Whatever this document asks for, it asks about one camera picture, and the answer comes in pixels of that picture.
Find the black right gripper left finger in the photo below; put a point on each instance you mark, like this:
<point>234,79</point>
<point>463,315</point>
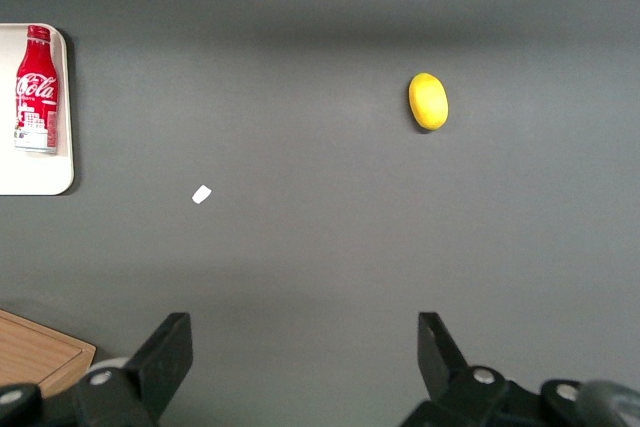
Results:
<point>160,372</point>

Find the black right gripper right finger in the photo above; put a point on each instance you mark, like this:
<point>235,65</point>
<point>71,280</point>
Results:
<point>450,387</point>

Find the beige plastic tray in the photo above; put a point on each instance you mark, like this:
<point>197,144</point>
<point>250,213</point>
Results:
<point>30,172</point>

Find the wooden board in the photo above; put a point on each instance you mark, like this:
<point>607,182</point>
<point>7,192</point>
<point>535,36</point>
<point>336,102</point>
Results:
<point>35,347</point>

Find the small white tag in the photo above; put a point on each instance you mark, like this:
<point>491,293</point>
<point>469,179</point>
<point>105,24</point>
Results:
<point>201,194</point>

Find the yellow lemon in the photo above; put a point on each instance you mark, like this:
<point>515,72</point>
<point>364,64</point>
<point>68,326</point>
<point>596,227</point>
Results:
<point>428,102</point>

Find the red cola bottle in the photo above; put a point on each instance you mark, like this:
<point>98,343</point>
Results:
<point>36,92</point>

